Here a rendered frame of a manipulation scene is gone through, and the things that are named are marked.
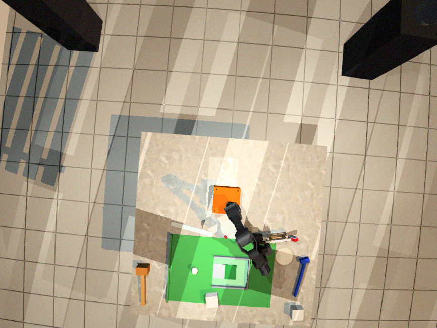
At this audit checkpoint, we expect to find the blue putter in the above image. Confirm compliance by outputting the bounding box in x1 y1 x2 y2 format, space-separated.
294 256 310 297

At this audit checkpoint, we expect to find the red putter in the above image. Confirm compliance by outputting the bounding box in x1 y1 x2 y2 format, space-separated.
259 235 298 244

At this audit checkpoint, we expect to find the green putting mat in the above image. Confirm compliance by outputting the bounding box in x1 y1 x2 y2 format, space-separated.
168 234 276 308

